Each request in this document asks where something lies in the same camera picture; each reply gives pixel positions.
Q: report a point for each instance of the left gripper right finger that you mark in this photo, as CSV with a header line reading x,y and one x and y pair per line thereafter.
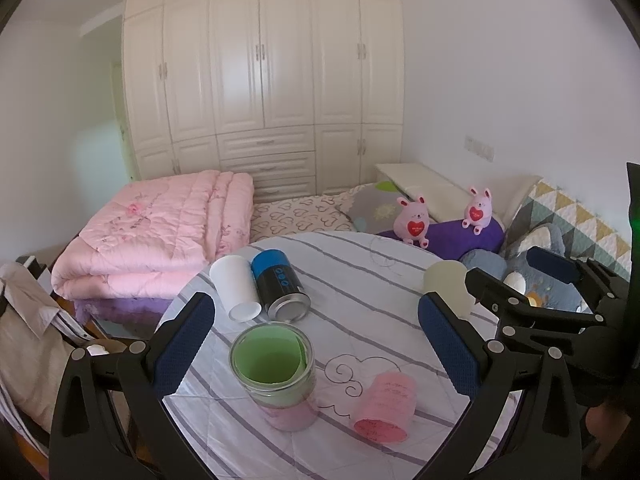
x,y
521,421

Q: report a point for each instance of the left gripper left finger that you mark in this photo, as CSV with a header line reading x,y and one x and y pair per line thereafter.
x,y
87,440

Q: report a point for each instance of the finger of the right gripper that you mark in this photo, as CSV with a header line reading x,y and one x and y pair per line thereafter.
x,y
520,322
565,264

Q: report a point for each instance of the beige cup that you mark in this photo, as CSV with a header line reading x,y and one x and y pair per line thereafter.
x,y
447,278

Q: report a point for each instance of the pink paper cup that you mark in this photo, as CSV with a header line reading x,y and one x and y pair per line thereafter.
x,y
385,410

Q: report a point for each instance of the white paper cup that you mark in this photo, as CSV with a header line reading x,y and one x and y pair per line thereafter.
x,y
235,285

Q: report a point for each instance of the grey blue plush toy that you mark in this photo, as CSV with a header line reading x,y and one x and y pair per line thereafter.
x,y
513,269

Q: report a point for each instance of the triangle pattern cushion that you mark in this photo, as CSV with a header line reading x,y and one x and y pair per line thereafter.
x,y
584,234

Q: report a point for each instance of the purple pillow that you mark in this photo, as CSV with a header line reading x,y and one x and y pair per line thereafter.
x,y
450,241

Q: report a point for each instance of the right pink plush bunny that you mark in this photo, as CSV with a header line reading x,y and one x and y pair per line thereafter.
x,y
478,213

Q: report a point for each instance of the pink plush bunny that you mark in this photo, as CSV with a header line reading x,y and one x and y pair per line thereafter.
x,y
412,223
478,213

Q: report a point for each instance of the beige clothes pile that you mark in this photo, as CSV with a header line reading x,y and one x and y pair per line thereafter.
x,y
37,339

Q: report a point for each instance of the white headboard box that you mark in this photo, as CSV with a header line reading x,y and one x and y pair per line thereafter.
x,y
445,200

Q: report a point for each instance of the left pink plush bunny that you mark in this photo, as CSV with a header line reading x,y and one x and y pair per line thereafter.
x,y
412,223

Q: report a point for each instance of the grey cushion with green spot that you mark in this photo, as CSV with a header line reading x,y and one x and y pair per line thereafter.
x,y
373,208

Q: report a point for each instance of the striped grey table cloth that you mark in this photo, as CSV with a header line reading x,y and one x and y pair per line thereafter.
x,y
364,291

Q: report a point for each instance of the folded pink quilt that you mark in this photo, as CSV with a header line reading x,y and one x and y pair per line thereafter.
x,y
154,236

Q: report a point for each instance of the heart pattern bed sheet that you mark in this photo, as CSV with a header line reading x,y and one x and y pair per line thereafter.
x,y
315,213

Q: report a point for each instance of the blue and black metal can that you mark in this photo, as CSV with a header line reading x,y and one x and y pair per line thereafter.
x,y
279,288

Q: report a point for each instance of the white wardrobe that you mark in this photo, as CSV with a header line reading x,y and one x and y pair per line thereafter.
x,y
306,96

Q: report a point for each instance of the wall switch panel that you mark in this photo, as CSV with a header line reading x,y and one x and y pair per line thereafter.
x,y
480,149

